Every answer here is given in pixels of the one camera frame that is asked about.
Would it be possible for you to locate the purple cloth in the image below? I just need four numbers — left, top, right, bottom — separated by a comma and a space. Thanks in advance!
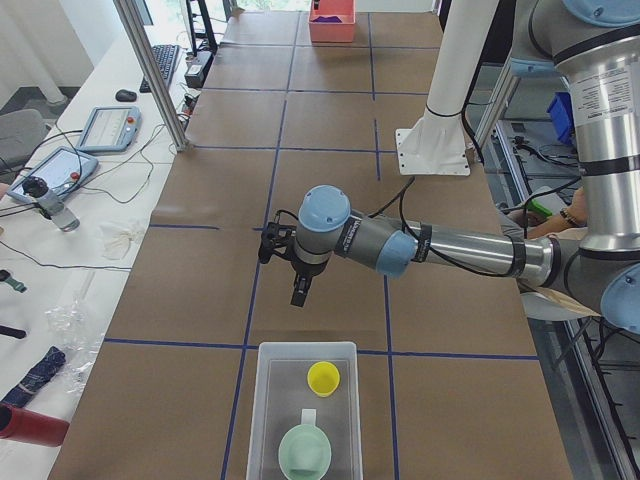
312, 15, 343, 23

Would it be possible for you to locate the yellow plastic cup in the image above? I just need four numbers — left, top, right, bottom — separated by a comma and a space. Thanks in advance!
307, 361, 341, 398

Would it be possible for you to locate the mint green bowl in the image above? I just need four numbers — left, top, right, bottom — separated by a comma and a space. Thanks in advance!
278, 424, 332, 480

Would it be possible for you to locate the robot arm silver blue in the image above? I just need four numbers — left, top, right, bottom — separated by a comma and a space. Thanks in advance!
258, 1, 639, 332

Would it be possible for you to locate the black computer box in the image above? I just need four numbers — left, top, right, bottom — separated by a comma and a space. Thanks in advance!
184, 51, 214, 89

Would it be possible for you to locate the pink plastic bin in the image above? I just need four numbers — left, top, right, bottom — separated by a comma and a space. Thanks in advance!
308, 0, 356, 43

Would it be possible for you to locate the translucent white plastic bin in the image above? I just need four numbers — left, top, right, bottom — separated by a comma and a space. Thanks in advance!
246, 341, 364, 479

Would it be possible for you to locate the white label in bin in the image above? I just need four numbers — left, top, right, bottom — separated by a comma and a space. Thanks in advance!
300, 408, 316, 426

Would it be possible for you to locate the black keyboard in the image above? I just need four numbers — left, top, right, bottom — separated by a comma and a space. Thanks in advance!
151, 44, 181, 87

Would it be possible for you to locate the white crumpled tissue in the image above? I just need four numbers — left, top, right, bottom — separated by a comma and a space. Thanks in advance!
99, 221, 146, 260

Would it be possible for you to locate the black computer mouse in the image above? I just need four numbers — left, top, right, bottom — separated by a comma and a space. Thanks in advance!
115, 89, 137, 103

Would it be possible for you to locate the teach pendant far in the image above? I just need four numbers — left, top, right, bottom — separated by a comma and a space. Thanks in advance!
76, 106, 142, 154

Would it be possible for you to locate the teach pendant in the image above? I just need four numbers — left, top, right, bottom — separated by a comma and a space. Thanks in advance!
6, 146, 98, 204
76, 106, 142, 154

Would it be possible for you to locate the crumpled clear plastic wrap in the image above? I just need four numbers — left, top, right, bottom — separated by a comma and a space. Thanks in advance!
45, 299, 105, 397

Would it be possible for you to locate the teach pendant near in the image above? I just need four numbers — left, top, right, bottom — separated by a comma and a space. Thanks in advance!
6, 146, 98, 204

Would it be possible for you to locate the person in beige shirt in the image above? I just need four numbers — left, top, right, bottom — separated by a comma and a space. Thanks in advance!
499, 184, 601, 321

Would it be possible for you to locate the folded blue umbrella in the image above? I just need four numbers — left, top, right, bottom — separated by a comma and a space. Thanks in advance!
1, 346, 66, 408

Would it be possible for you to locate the clear water bottle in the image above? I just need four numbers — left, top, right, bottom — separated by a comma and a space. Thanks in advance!
22, 176, 80, 232

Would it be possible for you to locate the red bottle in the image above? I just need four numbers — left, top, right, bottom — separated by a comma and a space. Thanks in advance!
1, 403, 70, 447

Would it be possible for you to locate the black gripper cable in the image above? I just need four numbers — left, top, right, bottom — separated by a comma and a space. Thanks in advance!
369, 175, 516, 277

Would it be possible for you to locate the white pedestal column base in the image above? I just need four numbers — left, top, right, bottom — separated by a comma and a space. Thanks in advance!
395, 0, 501, 176

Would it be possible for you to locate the aluminium frame post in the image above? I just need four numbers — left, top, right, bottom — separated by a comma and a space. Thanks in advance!
113, 0, 189, 152

